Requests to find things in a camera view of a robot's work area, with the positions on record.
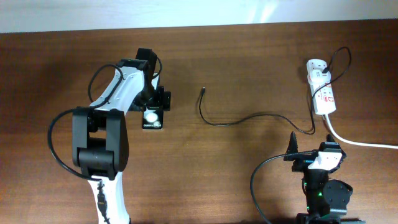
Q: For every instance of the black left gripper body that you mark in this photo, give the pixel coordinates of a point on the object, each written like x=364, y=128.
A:
x=152, y=97

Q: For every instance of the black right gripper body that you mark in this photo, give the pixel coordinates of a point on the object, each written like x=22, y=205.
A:
x=301, y=161

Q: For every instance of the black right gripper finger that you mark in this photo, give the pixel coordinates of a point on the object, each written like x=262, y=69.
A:
x=293, y=146
x=329, y=138

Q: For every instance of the black smartphone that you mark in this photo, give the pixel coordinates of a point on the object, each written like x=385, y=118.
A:
x=152, y=119

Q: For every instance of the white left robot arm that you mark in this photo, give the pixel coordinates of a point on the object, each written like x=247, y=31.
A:
x=100, y=142

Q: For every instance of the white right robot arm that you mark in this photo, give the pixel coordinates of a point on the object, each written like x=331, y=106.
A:
x=326, y=198

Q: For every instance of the white USB charger adapter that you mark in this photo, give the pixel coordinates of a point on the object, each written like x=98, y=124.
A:
x=317, y=77

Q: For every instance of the white power strip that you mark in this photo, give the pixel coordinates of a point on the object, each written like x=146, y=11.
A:
x=323, y=99

